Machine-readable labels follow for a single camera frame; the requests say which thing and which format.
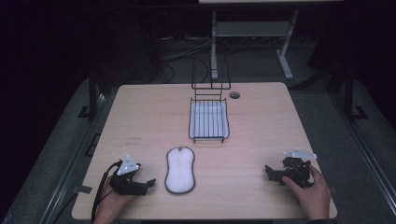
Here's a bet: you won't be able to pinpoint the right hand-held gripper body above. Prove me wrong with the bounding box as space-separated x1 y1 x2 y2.
280 147 318 189

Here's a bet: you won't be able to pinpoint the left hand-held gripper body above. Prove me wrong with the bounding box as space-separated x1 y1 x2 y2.
108 153 149 197

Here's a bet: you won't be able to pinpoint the white fluffy sponge pad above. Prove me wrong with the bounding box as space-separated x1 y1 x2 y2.
163 146 197 195

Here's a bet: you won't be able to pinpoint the black wire rack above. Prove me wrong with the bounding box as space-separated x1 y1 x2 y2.
188 55 233 145

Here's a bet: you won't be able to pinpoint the person's right hand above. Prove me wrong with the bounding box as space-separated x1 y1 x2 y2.
281 163 332 221

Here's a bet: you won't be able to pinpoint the person's left hand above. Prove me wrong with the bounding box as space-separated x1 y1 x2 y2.
92 175 138 224

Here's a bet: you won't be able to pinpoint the grey tape strip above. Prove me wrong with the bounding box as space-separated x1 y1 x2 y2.
72 185 93 194

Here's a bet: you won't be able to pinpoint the white plastic tray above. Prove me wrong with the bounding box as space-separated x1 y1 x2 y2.
190 101 229 139

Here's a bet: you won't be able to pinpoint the black metal stand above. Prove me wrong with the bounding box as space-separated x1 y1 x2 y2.
78 66 106 120
326 63 369 122

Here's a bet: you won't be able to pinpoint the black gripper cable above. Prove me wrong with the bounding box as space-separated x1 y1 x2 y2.
91 160 124 222

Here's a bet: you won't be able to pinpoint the cables on floor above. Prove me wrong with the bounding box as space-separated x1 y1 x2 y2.
160 36 217 84

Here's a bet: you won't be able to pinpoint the white metal desk frame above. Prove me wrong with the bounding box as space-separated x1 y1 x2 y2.
198 0 344 81

